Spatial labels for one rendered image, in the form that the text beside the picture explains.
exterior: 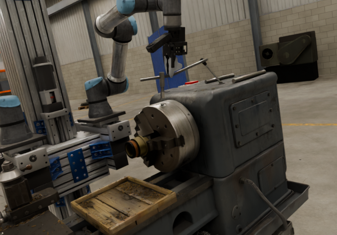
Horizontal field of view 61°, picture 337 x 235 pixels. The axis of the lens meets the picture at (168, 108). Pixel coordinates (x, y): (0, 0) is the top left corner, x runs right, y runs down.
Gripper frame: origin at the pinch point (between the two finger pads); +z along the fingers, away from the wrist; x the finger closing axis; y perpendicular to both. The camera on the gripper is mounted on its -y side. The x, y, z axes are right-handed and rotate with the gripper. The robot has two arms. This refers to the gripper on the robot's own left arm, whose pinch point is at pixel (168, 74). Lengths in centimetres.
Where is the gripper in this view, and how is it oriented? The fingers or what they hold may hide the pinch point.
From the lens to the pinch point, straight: 125.6
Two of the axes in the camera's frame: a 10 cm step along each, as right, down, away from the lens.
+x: -4.6, -3.0, 8.4
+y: 8.9, -1.8, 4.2
